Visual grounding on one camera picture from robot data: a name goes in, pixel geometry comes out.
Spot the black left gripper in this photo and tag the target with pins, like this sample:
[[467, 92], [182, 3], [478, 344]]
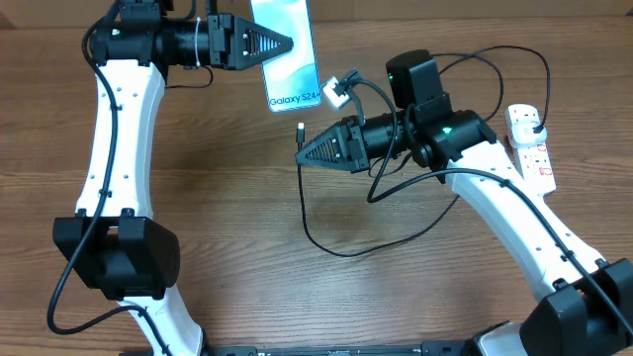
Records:
[[237, 54]]

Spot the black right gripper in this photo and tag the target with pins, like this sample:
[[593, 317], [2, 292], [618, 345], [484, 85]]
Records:
[[347, 146]]

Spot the Samsung Galaxy S24+ smartphone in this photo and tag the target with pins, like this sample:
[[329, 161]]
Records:
[[291, 80]]

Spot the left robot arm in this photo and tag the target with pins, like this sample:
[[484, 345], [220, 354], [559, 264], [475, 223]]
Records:
[[112, 241]]

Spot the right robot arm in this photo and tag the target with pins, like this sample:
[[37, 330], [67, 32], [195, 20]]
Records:
[[583, 301]]

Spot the white charger plug adapter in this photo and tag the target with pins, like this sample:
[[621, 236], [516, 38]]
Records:
[[525, 134]]

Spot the white power strip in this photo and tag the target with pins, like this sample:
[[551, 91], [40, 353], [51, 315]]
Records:
[[532, 163]]

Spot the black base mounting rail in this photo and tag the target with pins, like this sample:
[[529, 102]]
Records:
[[341, 351]]

